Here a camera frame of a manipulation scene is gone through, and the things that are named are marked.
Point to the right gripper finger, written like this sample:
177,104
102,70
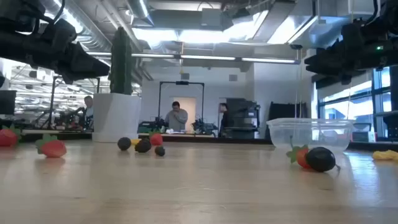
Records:
326,63

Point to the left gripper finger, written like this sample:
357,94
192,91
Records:
91,67

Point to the dark round toy fruit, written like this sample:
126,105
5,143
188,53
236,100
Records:
124,144

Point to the yellow toy fruit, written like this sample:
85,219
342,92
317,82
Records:
385,155
134,142

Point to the red toy strawberry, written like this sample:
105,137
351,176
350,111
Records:
54,149
7,138
301,157
156,140

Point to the black toy blackberry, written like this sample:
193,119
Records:
143,146

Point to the black toy plum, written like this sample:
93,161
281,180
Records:
320,159

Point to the small dark toy berry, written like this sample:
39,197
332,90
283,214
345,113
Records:
160,151

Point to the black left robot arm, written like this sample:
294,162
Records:
15,51

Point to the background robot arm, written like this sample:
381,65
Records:
203,127
71,119
152,126

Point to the clear plastic tupperware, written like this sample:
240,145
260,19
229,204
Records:
280,130

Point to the person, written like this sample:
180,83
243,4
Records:
177,119
89,109
224,121

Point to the white planter pot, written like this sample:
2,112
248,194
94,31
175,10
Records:
115,118

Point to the black office desk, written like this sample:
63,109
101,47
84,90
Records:
391,124

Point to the background work table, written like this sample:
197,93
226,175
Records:
56,132
186,135

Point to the grey labelled box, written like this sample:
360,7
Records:
363,137

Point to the black equipment cabinet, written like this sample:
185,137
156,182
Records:
241,118

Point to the long ceiling light strip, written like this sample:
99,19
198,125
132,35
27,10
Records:
208,58

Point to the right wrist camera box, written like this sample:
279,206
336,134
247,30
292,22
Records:
357,37

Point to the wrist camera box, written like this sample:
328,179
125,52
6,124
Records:
60,31
357,37

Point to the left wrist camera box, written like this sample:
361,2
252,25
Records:
60,31

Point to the black ceiling camera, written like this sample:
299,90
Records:
296,47

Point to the silver air duct hood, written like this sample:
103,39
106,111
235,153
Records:
311,28

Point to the black rig post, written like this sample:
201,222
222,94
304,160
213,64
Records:
394,90

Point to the black gantry frame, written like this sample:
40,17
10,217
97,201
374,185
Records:
182,82
52,102

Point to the black wall panel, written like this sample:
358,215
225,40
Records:
286,110

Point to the silver ventilation duct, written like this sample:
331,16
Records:
140,11

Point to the grey wall speaker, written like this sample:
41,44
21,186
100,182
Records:
185,76
233,77

